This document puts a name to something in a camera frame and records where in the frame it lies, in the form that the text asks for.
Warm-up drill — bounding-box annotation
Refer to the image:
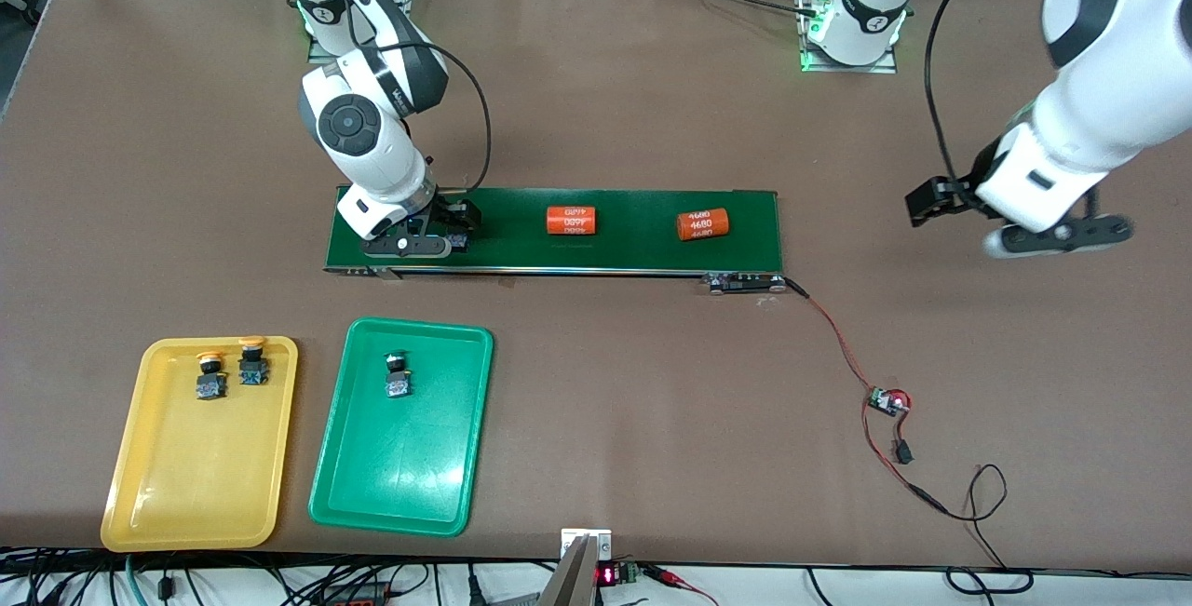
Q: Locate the orange 4680 battery cylinder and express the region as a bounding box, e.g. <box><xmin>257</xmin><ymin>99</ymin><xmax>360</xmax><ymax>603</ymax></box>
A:
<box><xmin>675</xmin><ymin>208</ymin><xmax>728</xmax><ymax>243</ymax></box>
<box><xmin>545</xmin><ymin>205</ymin><xmax>597</xmax><ymax>236</ymax></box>

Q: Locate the yellow push button switch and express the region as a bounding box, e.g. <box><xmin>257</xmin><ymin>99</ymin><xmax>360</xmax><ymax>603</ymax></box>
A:
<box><xmin>195</xmin><ymin>352</ymin><xmax>230</xmax><ymax>402</ymax></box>
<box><xmin>236</xmin><ymin>336</ymin><xmax>271</xmax><ymax>387</ymax></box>

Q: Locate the green conveyor belt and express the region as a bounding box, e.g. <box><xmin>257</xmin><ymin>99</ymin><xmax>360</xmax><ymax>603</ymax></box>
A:
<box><xmin>322</xmin><ymin>183</ymin><xmax>794</xmax><ymax>297</ymax></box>

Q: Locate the green plastic tray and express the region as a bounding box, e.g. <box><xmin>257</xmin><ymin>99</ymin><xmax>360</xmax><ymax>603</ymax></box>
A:
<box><xmin>307</xmin><ymin>316</ymin><xmax>494</xmax><ymax>538</ymax></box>

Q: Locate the yellow plastic tray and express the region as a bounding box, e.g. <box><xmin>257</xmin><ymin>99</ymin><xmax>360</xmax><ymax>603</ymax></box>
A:
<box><xmin>100</xmin><ymin>336</ymin><xmax>300</xmax><ymax>553</ymax></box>

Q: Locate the black power strip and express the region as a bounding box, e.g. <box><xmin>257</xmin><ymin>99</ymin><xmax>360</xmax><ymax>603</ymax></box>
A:
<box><xmin>317</xmin><ymin>580</ymin><xmax>397</xmax><ymax>606</ymax></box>

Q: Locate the red clip lead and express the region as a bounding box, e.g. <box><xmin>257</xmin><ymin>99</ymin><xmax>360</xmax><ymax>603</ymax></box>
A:
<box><xmin>643</xmin><ymin>565</ymin><xmax>720</xmax><ymax>606</ymax></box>

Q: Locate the red black twisted wire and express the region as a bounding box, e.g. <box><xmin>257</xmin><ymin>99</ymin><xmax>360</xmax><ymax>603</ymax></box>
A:
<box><xmin>785</xmin><ymin>276</ymin><xmax>949</xmax><ymax>516</ymax></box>

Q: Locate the thin black power cable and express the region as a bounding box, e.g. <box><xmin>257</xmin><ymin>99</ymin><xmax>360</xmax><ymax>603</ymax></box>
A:
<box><xmin>931</xmin><ymin>464</ymin><xmax>1035</xmax><ymax>596</ymax></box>

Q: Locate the grey metal camera bracket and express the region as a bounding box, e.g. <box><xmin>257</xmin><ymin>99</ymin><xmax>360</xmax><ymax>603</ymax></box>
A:
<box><xmin>535</xmin><ymin>529</ymin><xmax>616</xmax><ymax>606</ymax></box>

